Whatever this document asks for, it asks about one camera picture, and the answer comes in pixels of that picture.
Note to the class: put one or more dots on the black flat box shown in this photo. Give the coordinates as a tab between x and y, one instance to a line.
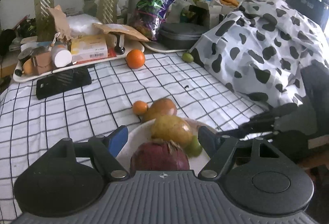
61	82

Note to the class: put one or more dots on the white capped jar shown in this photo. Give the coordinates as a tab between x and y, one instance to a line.
61	57

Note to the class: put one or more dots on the dark lidded cup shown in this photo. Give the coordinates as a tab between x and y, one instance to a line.
25	56

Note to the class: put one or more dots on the red onion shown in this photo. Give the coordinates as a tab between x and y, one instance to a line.
159	159

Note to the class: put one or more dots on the white plastic bag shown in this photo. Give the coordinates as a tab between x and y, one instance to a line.
82	23

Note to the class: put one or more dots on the crumpled brown paper bag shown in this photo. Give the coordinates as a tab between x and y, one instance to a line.
60	24

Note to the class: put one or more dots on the small tangerine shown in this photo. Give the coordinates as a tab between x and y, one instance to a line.
140	107

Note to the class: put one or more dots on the cow print cloth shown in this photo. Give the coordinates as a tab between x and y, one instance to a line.
262	46

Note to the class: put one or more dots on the white tray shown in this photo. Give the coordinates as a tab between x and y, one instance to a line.
84	64

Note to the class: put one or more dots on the purple foil snack bag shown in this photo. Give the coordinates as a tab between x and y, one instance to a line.
151	10

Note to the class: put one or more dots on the small green fruit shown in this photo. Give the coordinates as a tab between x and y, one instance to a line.
194	148

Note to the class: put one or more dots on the large orange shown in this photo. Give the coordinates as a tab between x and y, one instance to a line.
135	58

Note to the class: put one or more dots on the green lime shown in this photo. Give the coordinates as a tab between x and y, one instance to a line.
187	57

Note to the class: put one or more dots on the black and white roller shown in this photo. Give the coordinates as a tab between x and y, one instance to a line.
119	45

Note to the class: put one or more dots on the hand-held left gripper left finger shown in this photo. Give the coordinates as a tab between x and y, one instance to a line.
119	137

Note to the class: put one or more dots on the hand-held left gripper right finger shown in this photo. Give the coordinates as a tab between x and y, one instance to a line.
208	139

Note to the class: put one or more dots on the white floral plate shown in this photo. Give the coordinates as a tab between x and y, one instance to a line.
133	136

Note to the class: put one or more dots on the small brown box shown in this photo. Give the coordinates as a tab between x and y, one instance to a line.
42	63

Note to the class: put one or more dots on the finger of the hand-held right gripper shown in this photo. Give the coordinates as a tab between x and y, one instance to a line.
257	132
277	113

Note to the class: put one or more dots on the small yellow lemon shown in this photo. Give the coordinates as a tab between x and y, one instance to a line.
27	67

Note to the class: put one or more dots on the black zip case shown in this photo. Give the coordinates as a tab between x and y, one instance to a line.
180	34

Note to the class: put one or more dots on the brown paper envelope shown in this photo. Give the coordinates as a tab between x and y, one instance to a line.
120	31

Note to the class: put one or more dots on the checked white tablecloth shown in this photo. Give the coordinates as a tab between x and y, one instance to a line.
77	116

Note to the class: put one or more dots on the yellow cardboard box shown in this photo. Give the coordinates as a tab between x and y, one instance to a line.
88	47

